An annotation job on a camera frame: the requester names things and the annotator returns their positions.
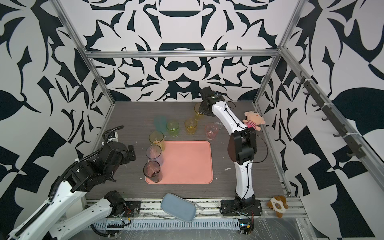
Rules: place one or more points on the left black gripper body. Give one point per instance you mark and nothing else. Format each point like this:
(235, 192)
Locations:
(124, 157)

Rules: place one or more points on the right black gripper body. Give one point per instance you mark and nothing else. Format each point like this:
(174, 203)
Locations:
(202, 109)

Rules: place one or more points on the tall blue glass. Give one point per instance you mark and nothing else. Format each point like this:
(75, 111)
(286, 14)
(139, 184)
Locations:
(154, 153)

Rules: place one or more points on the tall amber glass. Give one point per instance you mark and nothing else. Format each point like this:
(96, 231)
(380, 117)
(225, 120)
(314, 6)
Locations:
(198, 114)

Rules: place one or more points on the tall dark grey glass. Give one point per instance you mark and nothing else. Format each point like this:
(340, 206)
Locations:
(152, 171)

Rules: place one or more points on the tall yellow-green glass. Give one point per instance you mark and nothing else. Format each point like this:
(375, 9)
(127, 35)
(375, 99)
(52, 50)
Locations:
(157, 138)

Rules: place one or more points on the short yellow glass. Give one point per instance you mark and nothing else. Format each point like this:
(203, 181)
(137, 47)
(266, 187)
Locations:
(191, 126)

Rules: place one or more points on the teal dotted glass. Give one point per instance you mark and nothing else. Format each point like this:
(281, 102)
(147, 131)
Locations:
(160, 123)

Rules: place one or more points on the short green glass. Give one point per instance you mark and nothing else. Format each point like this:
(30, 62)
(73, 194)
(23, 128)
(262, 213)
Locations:
(173, 128)

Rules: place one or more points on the pink plastic tray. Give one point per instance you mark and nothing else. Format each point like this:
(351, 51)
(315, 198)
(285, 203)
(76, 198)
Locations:
(186, 162)

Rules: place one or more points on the tall clear glass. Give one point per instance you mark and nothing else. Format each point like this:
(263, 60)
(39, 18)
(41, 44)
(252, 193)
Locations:
(218, 125)

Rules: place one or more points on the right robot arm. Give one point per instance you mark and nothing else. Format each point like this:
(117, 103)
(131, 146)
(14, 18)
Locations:
(242, 145)

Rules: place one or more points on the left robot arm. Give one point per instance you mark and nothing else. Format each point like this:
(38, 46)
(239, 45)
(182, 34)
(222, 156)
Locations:
(75, 182)

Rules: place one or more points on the short pink glass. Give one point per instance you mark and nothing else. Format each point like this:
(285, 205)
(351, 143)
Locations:
(211, 131)

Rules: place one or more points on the pink plush pig toy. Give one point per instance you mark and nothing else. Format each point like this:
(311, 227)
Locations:
(253, 120)

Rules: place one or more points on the brown white plush toy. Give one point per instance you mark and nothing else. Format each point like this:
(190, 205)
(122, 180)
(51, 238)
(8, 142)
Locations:
(279, 205)

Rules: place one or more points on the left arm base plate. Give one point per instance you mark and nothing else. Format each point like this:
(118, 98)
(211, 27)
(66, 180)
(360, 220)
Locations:
(131, 209)

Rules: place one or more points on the white slotted cable duct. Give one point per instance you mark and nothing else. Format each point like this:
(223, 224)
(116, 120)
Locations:
(197, 224)

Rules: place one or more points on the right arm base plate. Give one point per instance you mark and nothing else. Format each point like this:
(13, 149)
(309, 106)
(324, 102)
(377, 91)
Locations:
(236, 207)

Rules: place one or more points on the black wall hook rail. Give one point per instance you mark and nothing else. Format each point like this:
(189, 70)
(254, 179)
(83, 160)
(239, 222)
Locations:
(333, 116)

